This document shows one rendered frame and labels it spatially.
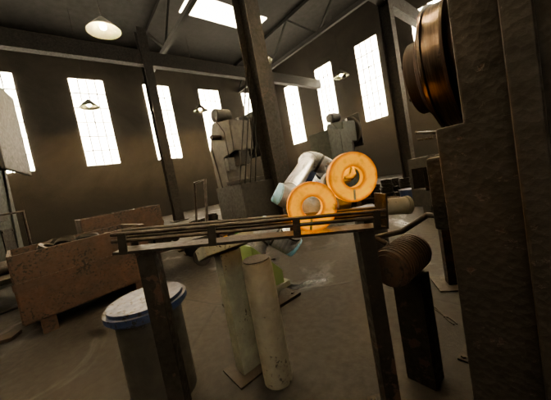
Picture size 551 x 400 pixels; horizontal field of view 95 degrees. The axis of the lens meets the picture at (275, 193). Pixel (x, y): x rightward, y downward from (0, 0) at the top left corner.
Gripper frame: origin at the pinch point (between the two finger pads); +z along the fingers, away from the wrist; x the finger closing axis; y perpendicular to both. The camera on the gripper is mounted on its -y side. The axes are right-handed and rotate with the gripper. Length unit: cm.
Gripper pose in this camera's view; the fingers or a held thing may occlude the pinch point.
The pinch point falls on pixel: (350, 170)
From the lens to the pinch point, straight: 82.2
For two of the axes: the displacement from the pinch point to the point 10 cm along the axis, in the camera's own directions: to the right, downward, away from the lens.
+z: 0.3, -2.3, -9.7
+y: -1.9, -9.6, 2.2
